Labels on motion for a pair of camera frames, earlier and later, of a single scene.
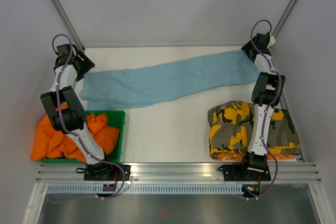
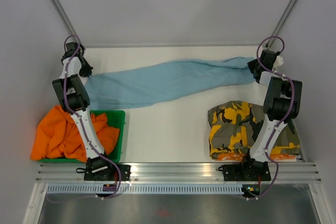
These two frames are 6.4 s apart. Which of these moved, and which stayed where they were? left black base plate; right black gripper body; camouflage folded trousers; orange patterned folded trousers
Moved: right black gripper body
Stayed: orange patterned folded trousers; left black base plate; camouflage folded trousers
